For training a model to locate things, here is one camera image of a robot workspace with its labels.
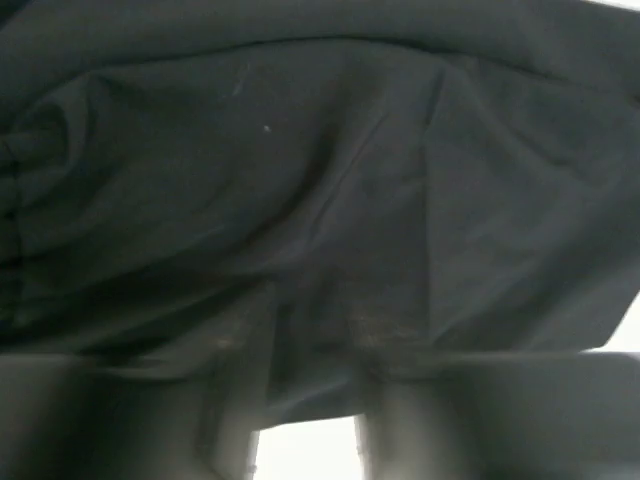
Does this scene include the black trousers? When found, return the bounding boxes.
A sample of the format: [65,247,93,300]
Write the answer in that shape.
[1,1,639,421]

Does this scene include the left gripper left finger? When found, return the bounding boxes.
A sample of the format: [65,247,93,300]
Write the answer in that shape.
[1,287,274,479]

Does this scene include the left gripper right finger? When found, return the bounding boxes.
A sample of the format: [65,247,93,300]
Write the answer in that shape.
[344,299,640,480]

